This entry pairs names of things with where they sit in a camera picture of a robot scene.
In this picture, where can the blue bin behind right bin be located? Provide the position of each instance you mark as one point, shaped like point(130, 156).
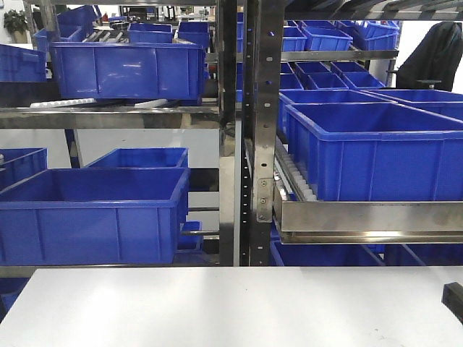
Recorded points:
point(289, 97)

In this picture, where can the steel shelf rail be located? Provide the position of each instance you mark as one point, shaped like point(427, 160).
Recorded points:
point(192, 117)
point(367, 222)

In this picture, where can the blue bin behind lower left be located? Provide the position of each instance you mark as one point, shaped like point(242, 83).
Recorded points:
point(151, 157)

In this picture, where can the steel shelving upright posts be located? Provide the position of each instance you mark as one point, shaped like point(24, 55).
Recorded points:
point(249, 42)

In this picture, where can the steel left shelf rail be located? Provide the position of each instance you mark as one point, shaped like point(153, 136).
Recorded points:
point(192, 117)

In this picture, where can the large blue bin lower left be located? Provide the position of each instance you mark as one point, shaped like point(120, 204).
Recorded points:
point(106, 216)

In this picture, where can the blue bin far left edge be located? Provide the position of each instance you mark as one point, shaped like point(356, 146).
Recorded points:
point(18, 164)

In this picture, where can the steel right shelf rail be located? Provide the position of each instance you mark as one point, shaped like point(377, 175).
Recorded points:
point(367, 222)

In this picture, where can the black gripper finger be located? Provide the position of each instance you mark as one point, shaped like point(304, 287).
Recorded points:
point(452, 298)

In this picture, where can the blue bin far right shelf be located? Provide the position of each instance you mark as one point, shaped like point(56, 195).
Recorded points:
point(436, 101)

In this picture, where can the blue bin upper left shelf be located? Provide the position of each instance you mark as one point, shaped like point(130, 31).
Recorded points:
point(128, 70)

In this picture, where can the blue crate upper far left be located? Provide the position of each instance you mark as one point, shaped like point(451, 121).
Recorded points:
point(22, 65)

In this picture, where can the black jacket on chair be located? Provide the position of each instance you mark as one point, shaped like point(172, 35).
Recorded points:
point(436, 57)

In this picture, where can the potted plant top left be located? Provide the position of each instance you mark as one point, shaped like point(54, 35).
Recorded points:
point(16, 25)

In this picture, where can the blue bin below right shelf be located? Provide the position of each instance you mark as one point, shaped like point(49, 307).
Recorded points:
point(322, 255)

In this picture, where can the large blue bin right shelf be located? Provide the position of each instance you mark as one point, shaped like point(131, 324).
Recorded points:
point(376, 152)

